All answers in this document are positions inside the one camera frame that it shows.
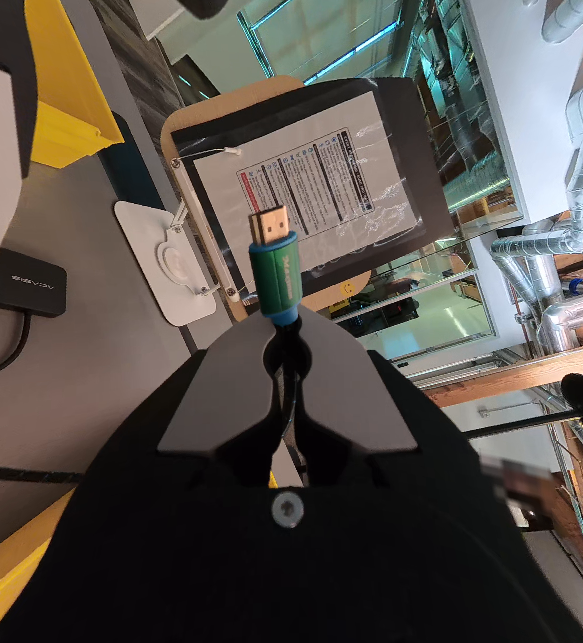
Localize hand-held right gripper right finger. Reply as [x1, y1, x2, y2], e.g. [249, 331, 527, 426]
[296, 310, 419, 456]

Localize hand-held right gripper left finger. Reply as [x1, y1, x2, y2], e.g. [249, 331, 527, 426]
[156, 319, 279, 456]

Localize braided green-plug HDMI cable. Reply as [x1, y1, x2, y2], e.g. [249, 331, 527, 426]
[0, 203, 303, 485]

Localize small black adapter hub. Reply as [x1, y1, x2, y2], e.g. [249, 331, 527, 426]
[0, 247, 68, 318]

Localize thin black adapter cable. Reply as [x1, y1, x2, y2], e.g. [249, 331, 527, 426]
[0, 310, 32, 381]

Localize yellow plastic bin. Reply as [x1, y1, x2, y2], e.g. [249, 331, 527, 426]
[24, 0, 125, 170]
[0, 486, 74, 636]

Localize wooden ceiling beam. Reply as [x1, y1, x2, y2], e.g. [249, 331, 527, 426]
[422, 341, 583, 409]

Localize white sign board stand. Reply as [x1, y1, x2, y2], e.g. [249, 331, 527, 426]
[114, 199, 246, 328]

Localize wooden instruction sign board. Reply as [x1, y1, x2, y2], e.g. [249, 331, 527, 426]
[160, 75, 459, 322]

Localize spiral silver ventilation duct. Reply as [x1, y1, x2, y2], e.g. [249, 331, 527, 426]
[422, 0, 512, 214]

